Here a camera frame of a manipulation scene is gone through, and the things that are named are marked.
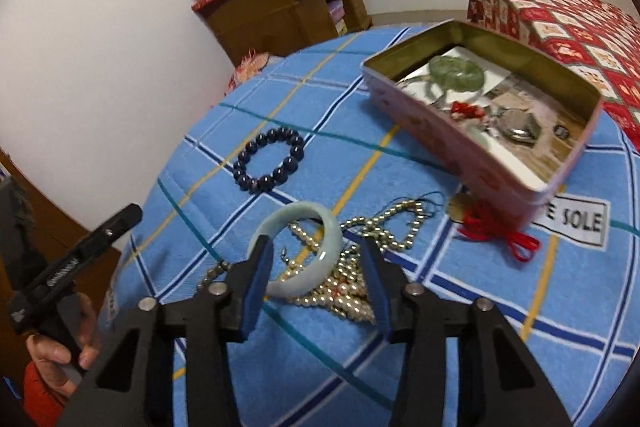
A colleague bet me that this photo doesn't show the silver bangle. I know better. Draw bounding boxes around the silver bangle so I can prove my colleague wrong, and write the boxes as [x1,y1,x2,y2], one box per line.
[407,75,447,109]

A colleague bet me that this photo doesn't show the brown wooden door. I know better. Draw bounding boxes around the brown wooden door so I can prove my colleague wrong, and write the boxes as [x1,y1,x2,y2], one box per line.
[1,150,120,311]

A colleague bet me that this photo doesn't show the blue plaid cloth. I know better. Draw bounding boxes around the blue plaid cloth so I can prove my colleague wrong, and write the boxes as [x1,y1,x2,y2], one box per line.
[100,27,639,426]

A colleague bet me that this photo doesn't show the dark purple bead bracelet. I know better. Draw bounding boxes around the dark purple bead bracelet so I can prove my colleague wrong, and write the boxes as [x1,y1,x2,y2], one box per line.
[232,126,306,195]

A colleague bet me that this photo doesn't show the long pearl necklace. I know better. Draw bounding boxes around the long pearl necklace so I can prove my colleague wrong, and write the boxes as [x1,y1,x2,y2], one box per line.
[276,198,432,325]

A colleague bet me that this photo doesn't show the pile of pink clothes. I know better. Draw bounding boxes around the pile of pink clothes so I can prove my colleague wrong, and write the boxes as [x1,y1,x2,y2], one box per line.
[224,50,283,95]

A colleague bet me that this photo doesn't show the red sleeve forearm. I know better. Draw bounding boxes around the red sleeve forearm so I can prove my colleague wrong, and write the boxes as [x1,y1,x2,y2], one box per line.
[0,362,64,427]

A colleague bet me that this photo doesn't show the red knot pearl bracelet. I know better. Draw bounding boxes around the red knot pearl bracelet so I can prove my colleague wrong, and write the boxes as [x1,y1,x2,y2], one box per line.
[447,100,490,122]

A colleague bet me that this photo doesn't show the silver wrist watch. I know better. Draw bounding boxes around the silver wrist watch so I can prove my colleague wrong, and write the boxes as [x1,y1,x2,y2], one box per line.
[487,106,542,146]

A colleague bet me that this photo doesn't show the grey stone bead bracelet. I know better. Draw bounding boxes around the grey stone bead bracelet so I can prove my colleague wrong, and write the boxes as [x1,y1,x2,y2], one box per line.
[195,260,234,293]

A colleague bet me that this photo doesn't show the printed paper in tin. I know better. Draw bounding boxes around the printed paper in tin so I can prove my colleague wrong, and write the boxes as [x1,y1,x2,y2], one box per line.
[397,46,587,191]

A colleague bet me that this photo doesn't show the brown wooden desk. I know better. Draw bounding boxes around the brown wooden desk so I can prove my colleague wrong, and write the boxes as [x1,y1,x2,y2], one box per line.
[192,0,372,66]

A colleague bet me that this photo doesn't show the person's left hand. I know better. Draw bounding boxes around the person's left hand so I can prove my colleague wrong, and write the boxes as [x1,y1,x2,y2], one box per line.
[26,293,101,403]

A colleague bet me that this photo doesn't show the pale jade bangle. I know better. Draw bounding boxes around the pale jade bangle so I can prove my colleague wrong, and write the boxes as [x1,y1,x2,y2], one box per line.
[248,200,343,299]

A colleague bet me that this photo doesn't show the dark green jade bracelet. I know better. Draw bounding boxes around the dark green jade bracelet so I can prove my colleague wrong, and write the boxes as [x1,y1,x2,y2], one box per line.
[426,54,486,92]

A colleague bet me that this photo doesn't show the coin charm red tassel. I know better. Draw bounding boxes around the coin charm red tassel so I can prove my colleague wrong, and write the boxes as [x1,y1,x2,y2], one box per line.
[446,192,541,263]

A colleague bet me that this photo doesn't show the pink metal tin box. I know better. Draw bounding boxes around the pink metal tin box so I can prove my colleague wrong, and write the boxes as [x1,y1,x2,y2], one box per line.
[361,20,603,227]

